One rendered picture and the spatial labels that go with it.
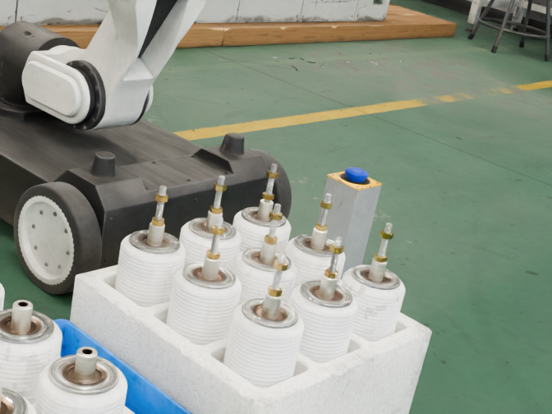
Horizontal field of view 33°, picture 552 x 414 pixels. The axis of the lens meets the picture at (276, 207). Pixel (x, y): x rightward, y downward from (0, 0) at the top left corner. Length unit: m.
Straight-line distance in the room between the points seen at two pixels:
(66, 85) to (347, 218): 0.65
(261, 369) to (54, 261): 0.61
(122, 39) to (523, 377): 0.99
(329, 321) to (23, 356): 0.43
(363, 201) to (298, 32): 2.83
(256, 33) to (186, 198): 2.42
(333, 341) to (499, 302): 0.84
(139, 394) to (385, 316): 0.38
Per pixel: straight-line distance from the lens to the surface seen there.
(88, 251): 1.62
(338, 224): 1.60
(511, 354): 1.87
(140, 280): 1.34
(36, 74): 1.97
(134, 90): 1.90
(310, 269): 1.42
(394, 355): 1.39
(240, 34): 4.07
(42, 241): 1.72
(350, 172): 1.59
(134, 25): 1.77
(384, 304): 1.37
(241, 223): 1.50
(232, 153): 1.93
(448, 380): 1.71
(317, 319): 1.27
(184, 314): 1.27
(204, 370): 1.22
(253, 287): 1.34
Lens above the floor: 0.81
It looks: 21 degrees down
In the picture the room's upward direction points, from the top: 12 degrees clockwise
